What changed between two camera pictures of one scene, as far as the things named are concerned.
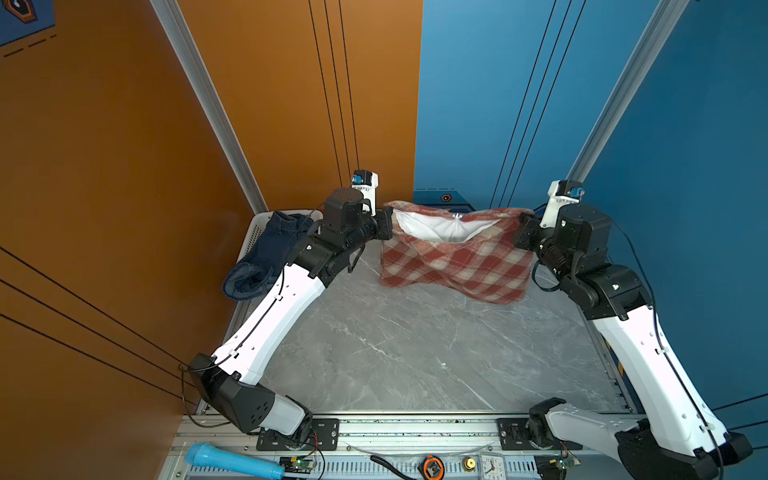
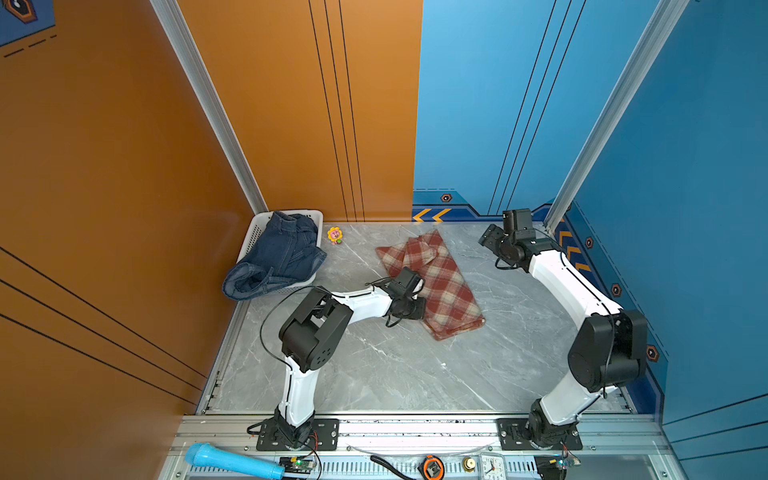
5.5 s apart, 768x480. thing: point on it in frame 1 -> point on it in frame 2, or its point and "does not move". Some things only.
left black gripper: (380, 222) -> (419, 312)
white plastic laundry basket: (262, 221) does not move
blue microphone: (204, 453) does not move
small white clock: (492, 466) does not move
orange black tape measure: (432, 468) does not move
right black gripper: (527, 226) -> (489, 236)
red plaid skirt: (473, 253) -> (451, 307)
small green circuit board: (296, 465) does not move
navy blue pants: (268, 256) does not move
